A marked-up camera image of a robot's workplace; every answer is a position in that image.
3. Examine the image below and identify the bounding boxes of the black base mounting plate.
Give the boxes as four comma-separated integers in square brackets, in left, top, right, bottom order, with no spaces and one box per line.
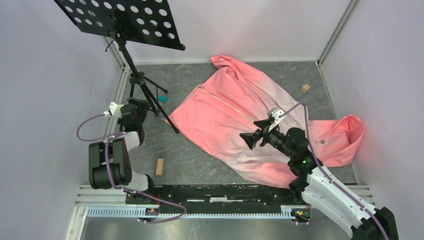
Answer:
[125,184,312,215]

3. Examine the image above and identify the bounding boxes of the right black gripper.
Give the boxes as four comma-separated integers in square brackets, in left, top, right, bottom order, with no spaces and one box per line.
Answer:
[239,118,294,159]

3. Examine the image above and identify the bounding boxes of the white slotted cable duct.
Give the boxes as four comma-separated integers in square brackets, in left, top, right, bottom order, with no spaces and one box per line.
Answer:
[86,206,309,220]

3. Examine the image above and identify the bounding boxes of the pink zip jacket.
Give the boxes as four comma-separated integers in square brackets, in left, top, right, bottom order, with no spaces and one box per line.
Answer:
[170,55,365,189]

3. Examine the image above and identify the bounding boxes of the long wooden block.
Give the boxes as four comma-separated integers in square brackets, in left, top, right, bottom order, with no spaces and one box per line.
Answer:
[155,158,165,176]

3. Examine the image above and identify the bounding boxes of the small teal block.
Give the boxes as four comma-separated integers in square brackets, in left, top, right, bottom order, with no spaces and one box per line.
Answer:
[157,95,168,103]

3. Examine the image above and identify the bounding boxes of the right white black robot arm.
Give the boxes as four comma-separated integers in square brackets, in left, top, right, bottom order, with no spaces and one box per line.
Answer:
[239,119,399,240]

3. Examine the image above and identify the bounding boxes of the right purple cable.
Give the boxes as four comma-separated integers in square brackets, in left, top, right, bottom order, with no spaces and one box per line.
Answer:
[283,102,390,240]

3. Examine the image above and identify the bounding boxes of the small wooden cube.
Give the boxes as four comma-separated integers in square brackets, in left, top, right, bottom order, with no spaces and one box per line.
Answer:
[300,84,311,93]

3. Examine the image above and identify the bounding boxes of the black perforated music stand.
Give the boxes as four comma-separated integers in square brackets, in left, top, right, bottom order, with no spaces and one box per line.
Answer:
[55,0,186,134]

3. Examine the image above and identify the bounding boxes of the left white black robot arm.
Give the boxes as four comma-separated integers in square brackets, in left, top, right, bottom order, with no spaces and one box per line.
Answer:
[88,97,157,204]

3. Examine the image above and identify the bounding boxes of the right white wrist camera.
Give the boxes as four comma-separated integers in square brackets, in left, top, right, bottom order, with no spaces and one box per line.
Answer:
[267,107,285,132]

